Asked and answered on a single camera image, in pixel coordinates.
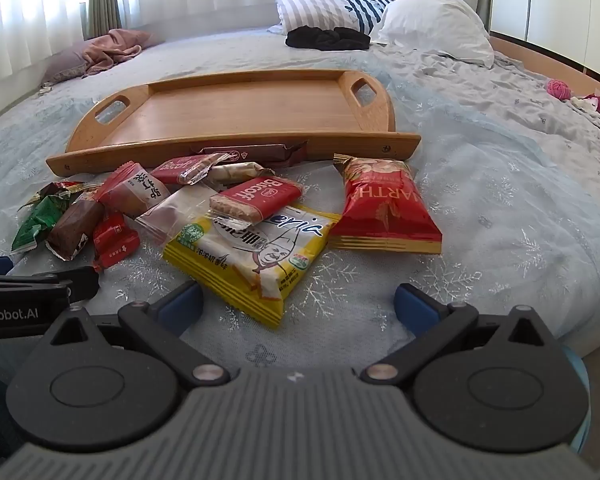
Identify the clear white snack packet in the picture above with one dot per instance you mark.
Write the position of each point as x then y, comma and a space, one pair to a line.
172, 210

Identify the long brown bar wrapper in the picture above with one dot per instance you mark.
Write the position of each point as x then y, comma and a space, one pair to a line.
250, 152

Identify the brown chocolate snack packet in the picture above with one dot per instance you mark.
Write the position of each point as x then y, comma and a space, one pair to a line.
72, 225

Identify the small red snack packet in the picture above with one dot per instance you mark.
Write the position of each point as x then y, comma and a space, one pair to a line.
112, 240

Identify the pink yarn ball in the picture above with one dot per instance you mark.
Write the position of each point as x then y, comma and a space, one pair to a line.
559, 88

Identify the pink blanket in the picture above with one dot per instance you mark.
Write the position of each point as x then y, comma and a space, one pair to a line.
115, 47

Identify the yellow snack packet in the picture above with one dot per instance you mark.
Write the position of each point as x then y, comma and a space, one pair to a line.
240, 265

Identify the wooden tray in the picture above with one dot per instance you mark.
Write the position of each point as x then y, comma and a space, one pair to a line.
240, 110

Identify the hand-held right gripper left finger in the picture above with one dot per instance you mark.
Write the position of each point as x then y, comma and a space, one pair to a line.
180, 307

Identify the wooden bed frame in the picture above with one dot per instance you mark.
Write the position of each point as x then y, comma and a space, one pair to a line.
540, 55

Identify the purple pillow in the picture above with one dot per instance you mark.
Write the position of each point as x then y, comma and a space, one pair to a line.
62, 65

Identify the green snack packet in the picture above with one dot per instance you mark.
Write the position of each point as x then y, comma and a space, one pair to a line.
35, 222

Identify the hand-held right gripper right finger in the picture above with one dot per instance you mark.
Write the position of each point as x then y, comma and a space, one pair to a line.
417, 307

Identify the striped pillow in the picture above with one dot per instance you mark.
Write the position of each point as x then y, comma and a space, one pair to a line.
320, 10

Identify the beige wafer packet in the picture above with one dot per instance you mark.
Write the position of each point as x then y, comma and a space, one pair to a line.
235, 172

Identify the light blue bedspread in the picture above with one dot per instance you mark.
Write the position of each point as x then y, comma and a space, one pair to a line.
490, 200

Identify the large red snack bag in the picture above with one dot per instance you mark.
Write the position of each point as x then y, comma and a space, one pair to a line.
380, 205

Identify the white wardrobe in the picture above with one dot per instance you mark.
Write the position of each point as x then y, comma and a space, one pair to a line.
555, 0

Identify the white pillow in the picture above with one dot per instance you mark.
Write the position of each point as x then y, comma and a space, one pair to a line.
430, 25

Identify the black cloth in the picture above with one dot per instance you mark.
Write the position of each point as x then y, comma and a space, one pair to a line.
325, 39

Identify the red orange pastry packet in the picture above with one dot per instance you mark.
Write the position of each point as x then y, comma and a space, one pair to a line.
135, 187

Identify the red biscuit packet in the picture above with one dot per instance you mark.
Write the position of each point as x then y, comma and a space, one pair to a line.
260, 195
177, 167

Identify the red gold candy wrapper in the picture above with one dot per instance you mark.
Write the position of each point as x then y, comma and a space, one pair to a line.
60, 187

